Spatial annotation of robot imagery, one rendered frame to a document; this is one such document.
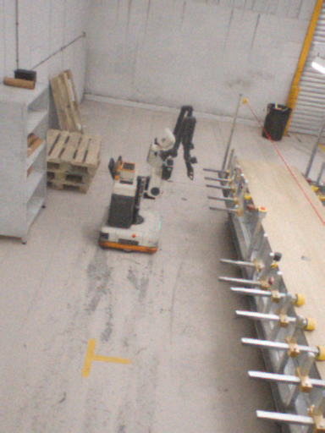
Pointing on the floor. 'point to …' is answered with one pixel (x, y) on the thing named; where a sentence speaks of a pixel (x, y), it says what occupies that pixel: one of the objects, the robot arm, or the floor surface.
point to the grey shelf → (9, 198)
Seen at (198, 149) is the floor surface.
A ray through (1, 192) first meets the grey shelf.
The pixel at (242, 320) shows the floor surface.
